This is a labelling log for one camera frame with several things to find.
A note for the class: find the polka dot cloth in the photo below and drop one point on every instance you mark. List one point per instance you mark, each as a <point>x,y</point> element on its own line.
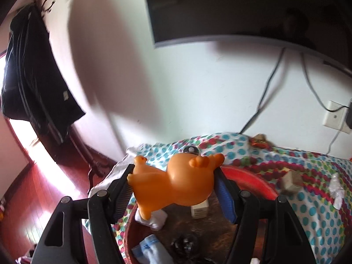
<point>316,211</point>

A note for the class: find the dark wooden coat stand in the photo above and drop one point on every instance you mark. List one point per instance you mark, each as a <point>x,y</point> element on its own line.
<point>93,165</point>

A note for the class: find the cream cardboard box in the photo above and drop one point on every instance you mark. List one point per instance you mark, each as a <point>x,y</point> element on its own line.
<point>199,210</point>

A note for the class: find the black wall television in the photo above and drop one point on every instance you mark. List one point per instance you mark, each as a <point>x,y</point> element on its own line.
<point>220,5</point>

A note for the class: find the black plug adapter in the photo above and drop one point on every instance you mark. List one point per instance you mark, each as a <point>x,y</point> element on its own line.
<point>349,115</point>

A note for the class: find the blue and white sock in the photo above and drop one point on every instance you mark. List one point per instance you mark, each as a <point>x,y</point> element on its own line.
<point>150,250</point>

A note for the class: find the metal coat hooks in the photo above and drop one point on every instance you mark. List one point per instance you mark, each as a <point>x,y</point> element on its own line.
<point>45,4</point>

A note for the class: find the orange rubber toy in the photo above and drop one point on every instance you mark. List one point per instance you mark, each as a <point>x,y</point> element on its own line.
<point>178,181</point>

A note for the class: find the black round cap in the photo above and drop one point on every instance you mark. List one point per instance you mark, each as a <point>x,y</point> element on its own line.
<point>191,149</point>

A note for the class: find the red round metal tray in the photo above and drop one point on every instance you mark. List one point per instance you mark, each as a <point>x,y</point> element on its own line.
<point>247,178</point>

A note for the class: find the clear plastic wrapper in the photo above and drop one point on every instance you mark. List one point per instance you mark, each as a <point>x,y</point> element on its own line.
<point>337,189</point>

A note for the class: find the small white cardboard box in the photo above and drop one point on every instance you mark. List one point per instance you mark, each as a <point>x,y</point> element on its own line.
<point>291,184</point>

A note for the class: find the red and gold packet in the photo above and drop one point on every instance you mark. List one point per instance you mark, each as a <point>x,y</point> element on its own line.
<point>258,141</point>

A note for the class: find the white wall socket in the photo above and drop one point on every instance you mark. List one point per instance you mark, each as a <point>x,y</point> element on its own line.
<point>334,118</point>

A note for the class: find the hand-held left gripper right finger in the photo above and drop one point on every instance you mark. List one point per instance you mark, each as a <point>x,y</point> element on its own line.
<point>225,198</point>

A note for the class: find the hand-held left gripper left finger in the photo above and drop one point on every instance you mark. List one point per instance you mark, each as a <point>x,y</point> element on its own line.
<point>122,200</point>

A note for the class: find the black jacket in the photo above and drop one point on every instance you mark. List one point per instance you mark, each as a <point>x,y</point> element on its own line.
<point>27,88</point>

